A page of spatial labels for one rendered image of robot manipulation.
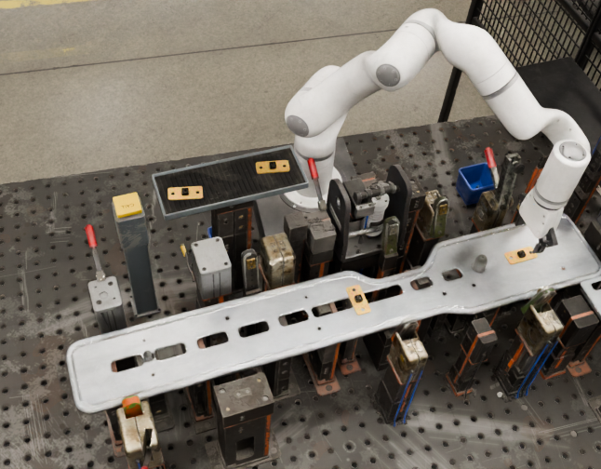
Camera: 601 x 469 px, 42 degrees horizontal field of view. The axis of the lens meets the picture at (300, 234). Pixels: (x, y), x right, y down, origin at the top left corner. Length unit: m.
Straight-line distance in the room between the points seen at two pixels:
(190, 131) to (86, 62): 0.71
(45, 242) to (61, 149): 1.28
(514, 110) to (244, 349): 0.82
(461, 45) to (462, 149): 1.08
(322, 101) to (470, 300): 0.63
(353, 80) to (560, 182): 0.54
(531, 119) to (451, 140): 1.03
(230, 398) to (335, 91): 0.80
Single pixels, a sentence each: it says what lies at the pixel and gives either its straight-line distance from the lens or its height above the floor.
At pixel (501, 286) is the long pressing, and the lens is 2.06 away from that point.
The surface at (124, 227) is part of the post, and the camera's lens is 1.94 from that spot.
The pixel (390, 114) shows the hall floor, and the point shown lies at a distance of 3.86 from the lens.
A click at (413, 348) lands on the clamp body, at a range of 1.86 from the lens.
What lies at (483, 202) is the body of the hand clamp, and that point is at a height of 1.03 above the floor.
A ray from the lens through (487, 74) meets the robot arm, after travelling 1.75.
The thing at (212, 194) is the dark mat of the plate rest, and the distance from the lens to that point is 1.93.
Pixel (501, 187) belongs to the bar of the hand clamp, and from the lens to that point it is 2.10.
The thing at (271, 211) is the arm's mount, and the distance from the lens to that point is 2.36.
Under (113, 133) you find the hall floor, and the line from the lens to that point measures 3.74.
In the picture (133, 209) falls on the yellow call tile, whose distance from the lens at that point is 1.91.
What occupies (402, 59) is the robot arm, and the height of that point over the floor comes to 1.52.
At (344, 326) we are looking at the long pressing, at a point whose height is 1.00.
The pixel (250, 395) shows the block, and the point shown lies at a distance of 1.78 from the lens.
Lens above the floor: 2.63
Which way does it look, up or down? 53 degrees down
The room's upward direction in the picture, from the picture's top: 6 degrees clockwise
